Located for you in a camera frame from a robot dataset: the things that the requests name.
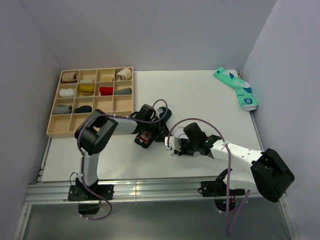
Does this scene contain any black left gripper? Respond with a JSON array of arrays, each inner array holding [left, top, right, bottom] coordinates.
[[143, 117, 171, 143]]

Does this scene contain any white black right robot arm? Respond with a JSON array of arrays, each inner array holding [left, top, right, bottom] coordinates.
[[177, 122, 295, 203]]

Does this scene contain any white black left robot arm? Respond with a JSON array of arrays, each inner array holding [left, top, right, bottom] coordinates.
[[74, 104, 172, 200]]

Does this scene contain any dark green reindeer sock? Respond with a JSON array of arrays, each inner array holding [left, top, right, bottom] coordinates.
[[133, 106, 173, 150]]

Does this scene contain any dark grey rolled sock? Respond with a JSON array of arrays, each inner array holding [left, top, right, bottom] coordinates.
[[115, 87, 132, 96]]

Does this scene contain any cream brown rolled sock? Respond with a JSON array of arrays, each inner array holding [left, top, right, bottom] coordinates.
[[116, 68, 132, 81]]

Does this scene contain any red rolled sock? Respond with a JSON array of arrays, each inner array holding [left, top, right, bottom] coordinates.
[[99, 86, 114, 96]]

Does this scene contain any dark navy rolled sock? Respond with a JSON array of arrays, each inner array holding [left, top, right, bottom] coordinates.
[[74, 105, 92, 114]]

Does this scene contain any mint green patterned sock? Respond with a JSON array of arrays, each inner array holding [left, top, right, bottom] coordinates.
[[213, 66, 258, 112]]

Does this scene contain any mustard yellow rolled sock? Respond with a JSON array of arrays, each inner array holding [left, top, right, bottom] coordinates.
[[79, 84, 95, 96]]

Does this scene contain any pale green rolled sock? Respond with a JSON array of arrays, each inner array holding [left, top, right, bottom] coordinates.
[[79, 78, 95, 83]]

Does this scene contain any wooden compartment tray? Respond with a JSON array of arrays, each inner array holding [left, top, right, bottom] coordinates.
[[46, 67, 134, 138]]

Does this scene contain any white rolled sock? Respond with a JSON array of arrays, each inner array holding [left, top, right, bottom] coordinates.
[[58, 88, 76, 98]]

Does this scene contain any beige rolled sock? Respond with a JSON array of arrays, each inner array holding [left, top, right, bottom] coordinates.
[[61, 71, 78, 84]]

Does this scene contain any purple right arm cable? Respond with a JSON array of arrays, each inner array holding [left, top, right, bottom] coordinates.
[[167, 118, 251, 237]]

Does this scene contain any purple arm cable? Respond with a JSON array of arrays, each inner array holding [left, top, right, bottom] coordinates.
[[167, 118, 251, 237], [76, 99, 169, 221]]

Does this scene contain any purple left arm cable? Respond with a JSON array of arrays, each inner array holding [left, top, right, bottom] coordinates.
[[76, 99, 169, 221]]

